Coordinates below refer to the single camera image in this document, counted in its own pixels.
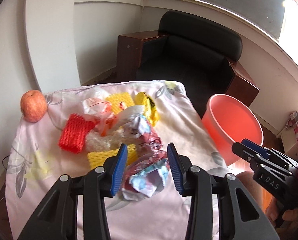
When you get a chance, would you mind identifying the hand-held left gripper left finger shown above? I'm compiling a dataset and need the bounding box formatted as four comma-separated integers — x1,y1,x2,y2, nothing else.
16,144,128,240

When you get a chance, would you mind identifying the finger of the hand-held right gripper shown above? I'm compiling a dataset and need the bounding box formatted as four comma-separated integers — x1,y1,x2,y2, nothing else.
241,138,298,167
231,142,298,178

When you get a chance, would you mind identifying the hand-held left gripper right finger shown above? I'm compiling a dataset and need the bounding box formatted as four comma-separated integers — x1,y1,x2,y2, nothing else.
166,142,281,240

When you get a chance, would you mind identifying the red blue wrapper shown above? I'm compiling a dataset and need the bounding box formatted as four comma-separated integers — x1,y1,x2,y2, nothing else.
121,115,170,201

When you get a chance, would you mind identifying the pink plastic bucket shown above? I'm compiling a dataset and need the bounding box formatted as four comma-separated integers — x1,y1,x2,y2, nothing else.
201,94,264,173

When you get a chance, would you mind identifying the red foam fruit net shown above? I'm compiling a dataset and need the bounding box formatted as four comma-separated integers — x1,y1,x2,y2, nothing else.
58,114,97,154

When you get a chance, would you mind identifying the white plastic bag orange print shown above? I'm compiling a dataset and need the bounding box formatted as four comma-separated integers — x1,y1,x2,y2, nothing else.
82,96,117,137

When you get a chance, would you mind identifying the person's right hand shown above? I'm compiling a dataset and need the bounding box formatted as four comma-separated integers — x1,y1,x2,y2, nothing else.
265,197,298,230

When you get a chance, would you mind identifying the yellow foam fruit net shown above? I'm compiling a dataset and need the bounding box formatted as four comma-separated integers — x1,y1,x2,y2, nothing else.
87,144,138,169

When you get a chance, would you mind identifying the crumpled clear plastic bag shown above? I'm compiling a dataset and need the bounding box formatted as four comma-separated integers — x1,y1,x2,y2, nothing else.
85,130,122,153

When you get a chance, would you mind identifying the white cabinet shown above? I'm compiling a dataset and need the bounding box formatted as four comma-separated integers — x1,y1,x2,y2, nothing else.
280,130,298,155

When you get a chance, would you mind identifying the red checkered cloth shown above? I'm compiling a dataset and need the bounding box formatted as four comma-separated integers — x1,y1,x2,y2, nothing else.
284,110,298,153

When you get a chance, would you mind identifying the pink floral cloth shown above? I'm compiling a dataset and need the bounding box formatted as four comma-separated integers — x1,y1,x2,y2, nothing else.
5,80,229,240

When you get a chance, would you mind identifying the yellow foam net red label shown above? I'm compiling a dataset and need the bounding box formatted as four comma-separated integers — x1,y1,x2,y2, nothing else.
106,92,136,114

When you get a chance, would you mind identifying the yellow snack packet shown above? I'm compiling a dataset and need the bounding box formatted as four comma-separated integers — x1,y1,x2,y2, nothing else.
134,92,161,127

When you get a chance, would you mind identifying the black leather wooden armchair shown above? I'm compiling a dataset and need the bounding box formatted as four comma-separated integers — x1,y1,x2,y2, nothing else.
117,10,260,119

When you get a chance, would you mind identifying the red apple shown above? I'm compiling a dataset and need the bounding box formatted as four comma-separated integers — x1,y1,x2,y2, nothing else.
20,89,48,123

